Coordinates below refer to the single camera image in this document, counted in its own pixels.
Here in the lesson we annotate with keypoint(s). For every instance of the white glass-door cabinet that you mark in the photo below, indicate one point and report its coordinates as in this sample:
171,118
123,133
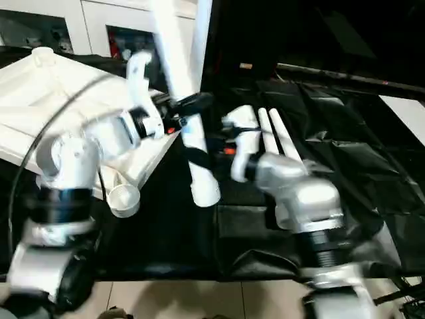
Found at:
83,20

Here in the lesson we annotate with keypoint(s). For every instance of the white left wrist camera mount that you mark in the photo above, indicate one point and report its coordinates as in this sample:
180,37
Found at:
139,86

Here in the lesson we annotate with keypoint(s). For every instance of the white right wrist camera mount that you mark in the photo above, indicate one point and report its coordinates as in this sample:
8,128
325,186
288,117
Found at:
247,139

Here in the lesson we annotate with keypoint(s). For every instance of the white plastic table leg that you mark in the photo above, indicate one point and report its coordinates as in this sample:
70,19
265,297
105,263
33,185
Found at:
172,50
202,33
285,139
267,129

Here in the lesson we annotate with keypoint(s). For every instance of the black metal stand leg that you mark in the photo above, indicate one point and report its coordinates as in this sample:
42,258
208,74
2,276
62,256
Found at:
388,297

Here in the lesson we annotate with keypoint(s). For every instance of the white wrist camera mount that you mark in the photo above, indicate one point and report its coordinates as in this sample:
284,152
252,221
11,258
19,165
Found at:
139,86
247,139

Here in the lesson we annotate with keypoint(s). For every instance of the white plastic table top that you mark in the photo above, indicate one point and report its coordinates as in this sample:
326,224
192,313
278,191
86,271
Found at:
40,109

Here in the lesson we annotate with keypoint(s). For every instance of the long black rod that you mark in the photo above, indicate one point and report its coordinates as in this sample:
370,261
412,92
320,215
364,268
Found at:
358,79

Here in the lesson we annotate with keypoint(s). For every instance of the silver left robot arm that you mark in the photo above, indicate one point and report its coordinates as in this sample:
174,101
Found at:
66,159

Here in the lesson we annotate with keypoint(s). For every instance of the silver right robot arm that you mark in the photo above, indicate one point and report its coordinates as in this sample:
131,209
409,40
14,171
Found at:
312,196

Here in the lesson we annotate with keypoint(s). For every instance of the white paper sheet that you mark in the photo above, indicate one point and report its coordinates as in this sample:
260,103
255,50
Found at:
408,113

